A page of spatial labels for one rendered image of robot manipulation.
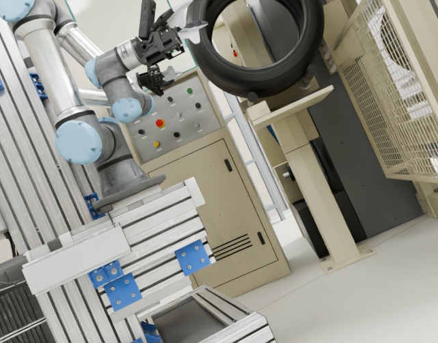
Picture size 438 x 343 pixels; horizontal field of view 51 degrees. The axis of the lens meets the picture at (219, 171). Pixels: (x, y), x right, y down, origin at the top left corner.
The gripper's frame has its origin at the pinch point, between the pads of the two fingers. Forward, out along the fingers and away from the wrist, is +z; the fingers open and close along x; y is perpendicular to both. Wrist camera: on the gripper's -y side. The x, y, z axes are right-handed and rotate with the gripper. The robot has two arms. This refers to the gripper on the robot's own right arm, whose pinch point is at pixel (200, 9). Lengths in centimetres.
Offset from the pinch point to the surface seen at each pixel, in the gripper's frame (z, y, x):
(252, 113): -4, 13, -77
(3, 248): -310, -27, -300
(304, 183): 3, 46, -120
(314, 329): -14, 99, -59
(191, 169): -52, 13, -132
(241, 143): -54, -47, -422
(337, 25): 48, -17, -109
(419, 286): 26, 99, -62
